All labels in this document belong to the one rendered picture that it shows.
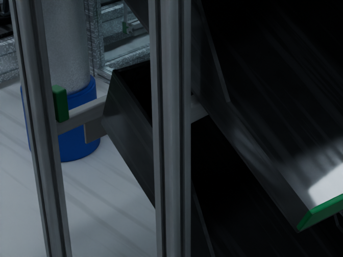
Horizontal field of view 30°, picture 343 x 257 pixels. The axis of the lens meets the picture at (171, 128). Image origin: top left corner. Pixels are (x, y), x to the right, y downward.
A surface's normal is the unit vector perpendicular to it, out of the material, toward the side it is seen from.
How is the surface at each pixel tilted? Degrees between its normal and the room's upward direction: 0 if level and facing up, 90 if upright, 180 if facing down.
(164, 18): 90
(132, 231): 0
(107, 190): 0
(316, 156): 25
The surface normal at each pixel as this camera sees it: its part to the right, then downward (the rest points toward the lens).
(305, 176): 0.22, -0.61
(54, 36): 0.23, 0.49
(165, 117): -0.71, 0.36
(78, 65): 0.80, 0.29
